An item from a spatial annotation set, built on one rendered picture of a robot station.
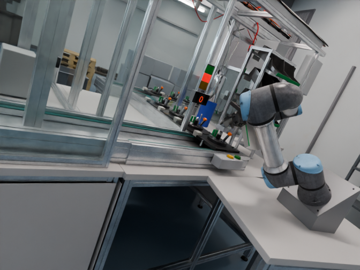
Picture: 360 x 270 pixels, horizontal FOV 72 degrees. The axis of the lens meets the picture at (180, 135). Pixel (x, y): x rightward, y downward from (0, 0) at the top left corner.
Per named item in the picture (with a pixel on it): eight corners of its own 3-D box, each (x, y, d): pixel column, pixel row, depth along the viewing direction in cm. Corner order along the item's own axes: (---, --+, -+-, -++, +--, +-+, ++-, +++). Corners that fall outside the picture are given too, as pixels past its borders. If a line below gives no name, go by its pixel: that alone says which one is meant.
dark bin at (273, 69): (287, 81, 167) (296, 73, 163) (275, 75, 161) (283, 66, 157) (269, 59, 185) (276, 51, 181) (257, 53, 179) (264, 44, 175)
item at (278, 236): (409, 274, 118) (413, 269, 118) (266, 264, 85) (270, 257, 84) (304, 192, 181) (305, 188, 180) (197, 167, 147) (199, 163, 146)
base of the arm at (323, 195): (339, 193, 119) (336, 178, 114) (315, 211, 116) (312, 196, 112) (312, 179, 132) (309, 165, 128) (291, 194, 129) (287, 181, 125)
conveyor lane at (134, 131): (233, 165, 168) (239, 152, 165) (120, 157, 114) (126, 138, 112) (207, 147, 189) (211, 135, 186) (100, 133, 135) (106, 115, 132)
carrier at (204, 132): (214, 137, 184) (220, 122, 181) (190, 134, 169) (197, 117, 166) (195, 125, 202) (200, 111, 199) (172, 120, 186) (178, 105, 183)
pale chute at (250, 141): (257, 150, 179) (262, 149, 175) (244, 148, 172) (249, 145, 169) (251, 117, 190) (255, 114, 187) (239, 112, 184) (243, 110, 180)
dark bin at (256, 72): (277, 103, 171) (285, 95, 167) (264, 98, 165) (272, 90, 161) (260, 80, 189) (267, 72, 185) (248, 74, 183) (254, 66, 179)
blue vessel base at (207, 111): (210, 128, 265) (220, 104, 258) (200, 126, 255) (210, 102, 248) (201, 122, 276) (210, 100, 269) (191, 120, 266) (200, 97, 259)
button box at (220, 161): (240, 170, 151) (245, 160, 149) (218, 169, 137) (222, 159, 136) (232, 164, 156) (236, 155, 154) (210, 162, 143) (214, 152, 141)
